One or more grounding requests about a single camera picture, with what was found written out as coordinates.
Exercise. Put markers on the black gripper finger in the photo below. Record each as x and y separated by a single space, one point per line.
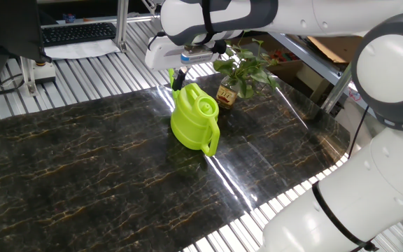
176 82
182 78

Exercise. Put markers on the green leafy plant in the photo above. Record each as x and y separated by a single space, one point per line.
243 66

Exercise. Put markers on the small blue red object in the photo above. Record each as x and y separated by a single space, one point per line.
69 17

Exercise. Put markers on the silver blue-tipped camera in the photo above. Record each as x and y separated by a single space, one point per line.
196 56

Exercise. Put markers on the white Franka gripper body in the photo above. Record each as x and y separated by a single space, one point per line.
157 56

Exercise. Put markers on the aluminium bracket post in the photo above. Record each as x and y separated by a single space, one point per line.
30 78

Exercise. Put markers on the black monitor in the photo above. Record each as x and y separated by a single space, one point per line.
9 28

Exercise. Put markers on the aluminium horizontal rail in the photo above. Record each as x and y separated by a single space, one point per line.
142 17

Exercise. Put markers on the black keyboard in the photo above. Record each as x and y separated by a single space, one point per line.
79 33

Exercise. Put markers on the aluminium upright post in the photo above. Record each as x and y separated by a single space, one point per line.
121 21

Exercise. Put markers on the dark marble pattern mat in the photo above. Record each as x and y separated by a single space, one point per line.
82 175

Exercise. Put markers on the white paper sheet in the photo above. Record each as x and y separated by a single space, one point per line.
79 52

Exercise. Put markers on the lime green watering can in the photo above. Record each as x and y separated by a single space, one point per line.
191 122

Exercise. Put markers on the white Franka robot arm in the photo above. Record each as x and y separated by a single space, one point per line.
380 182

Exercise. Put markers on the glass bottle with label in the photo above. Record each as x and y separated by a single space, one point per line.
226 96

